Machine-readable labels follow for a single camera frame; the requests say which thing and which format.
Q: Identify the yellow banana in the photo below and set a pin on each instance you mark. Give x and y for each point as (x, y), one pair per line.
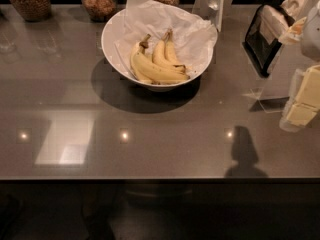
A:
(146, 71)
(170, 52)
(158, 56)

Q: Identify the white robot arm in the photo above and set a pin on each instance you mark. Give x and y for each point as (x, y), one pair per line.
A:
(310, 40)

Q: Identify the middle glass cereal jar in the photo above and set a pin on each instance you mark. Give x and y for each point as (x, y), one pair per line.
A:
(100, 10)

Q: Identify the clear acrylic sign stand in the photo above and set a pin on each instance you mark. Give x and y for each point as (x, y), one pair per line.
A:
(212, 10)

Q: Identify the white ceramic bowl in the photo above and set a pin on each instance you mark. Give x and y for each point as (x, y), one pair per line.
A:
(111, 32)

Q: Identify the white paper bowl liner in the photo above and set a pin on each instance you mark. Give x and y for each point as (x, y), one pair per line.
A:
(194, 38)

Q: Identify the clear acrylic flat base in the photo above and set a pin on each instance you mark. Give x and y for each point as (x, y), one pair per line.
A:
(267, 105)

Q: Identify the left glass cereal jar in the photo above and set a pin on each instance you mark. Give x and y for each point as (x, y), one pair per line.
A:
(32, 10)

